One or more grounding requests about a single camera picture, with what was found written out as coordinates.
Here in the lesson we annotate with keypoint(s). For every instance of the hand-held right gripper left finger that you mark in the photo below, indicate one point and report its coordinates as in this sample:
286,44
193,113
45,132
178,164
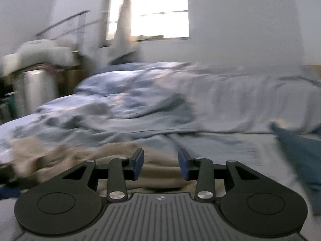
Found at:
139,163

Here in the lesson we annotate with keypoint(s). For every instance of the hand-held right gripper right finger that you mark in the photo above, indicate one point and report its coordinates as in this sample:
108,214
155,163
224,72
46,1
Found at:
183,163

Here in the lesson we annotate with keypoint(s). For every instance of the beige shirt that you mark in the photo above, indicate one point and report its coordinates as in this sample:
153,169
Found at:
160,168

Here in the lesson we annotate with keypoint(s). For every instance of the metal clothes rack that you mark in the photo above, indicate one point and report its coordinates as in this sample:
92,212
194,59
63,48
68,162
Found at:
67,27

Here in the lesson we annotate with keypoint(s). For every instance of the blue floral duvet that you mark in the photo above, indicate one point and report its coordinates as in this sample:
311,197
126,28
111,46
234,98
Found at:
130,98

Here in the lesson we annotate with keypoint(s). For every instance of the brown cardboard box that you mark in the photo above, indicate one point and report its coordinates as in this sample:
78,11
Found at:
71,80

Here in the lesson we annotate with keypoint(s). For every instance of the teal garment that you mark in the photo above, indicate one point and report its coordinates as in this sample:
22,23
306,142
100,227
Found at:
301,155

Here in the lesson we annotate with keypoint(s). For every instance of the silver suitcase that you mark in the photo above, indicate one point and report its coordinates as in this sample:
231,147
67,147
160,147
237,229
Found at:
35,90

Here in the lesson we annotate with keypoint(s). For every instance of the pale curtain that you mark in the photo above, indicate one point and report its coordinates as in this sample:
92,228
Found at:
124,25

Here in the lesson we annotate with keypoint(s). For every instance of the white plush toy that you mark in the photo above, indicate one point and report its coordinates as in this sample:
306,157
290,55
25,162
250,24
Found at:
42,52

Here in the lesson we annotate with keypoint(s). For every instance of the barred window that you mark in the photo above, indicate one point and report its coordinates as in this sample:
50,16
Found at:
160,7

